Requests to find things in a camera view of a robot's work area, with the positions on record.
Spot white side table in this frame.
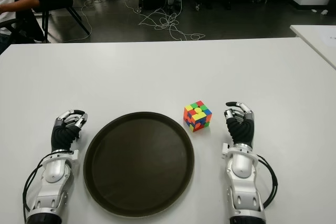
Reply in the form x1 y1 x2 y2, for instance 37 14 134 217
290 24 336 70

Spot arm black cables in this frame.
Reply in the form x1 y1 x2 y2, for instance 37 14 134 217
22 155 51 222
256 154 279 209

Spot multicoloured Rubik's cube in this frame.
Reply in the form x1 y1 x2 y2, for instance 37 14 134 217
183 100 213 132

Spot round dark brown plate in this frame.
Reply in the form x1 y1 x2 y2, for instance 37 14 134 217
83 111 195 211

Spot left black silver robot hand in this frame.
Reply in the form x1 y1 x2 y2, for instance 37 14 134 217
50 108 89 154

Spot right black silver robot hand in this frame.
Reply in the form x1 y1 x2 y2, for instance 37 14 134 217
223 101 256 148

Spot left arm black cables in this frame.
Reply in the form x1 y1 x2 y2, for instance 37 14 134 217
22 155 51 222

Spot right arm black cables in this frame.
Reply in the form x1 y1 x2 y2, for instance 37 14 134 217
256 154 279 209

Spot tangled white floor cable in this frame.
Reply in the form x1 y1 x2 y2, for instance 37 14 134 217
124 1 207 41

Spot black office chair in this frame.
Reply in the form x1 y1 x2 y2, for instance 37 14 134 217
0 8 50 44

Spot thin white floor cable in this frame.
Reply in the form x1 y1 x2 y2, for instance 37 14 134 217
62 0 93 43

